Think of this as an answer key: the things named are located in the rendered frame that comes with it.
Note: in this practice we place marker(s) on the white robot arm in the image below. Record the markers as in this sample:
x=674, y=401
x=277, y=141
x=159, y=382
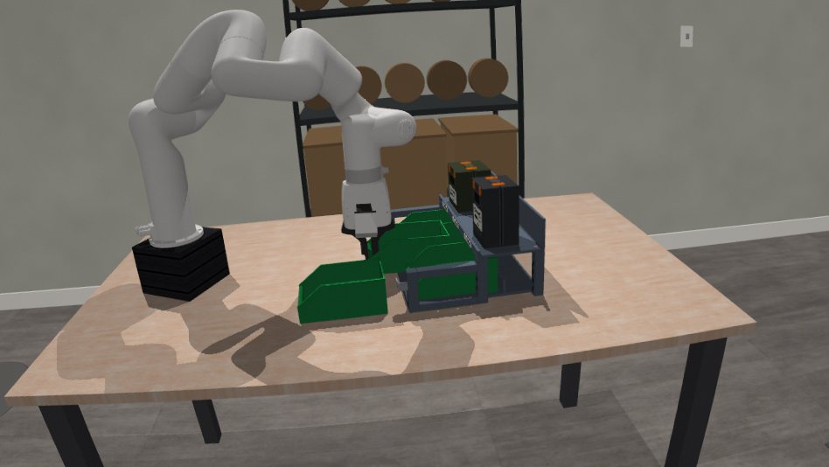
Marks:
x=239, y=70

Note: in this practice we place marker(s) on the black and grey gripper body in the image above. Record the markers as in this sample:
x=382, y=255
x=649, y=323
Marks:
x=375, y=193

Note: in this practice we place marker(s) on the green bin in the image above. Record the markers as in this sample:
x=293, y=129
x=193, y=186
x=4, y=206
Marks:
x=400, y=245
x=358, y=290
x=451, y=285
x=442, y=215

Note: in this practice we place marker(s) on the dark grey metal shelf rack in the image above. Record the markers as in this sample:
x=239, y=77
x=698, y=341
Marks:
x=532, y=235

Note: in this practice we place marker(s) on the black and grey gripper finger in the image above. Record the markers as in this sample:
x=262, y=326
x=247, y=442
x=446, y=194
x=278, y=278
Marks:
x=363, y=241
x=375, y=240

